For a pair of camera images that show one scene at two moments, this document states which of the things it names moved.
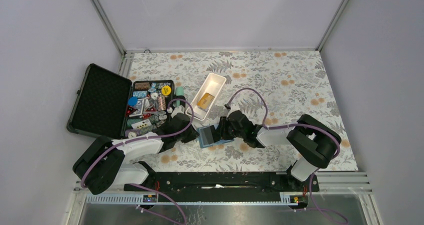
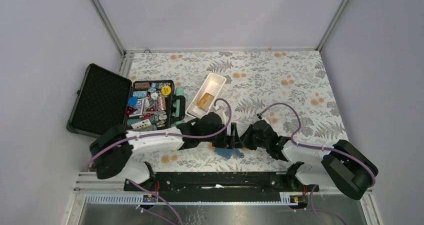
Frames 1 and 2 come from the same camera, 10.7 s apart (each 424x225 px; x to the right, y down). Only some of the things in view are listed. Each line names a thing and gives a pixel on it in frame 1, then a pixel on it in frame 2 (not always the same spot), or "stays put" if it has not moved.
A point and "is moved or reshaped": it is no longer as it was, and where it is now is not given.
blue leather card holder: (200, 132) is moved or reshaped
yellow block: (205, 102) stays put
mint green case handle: (179, 91) stays put
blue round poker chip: (132, 101) stays put
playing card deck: (141, 124) stays put
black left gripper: (192, 135) → (232, 141)
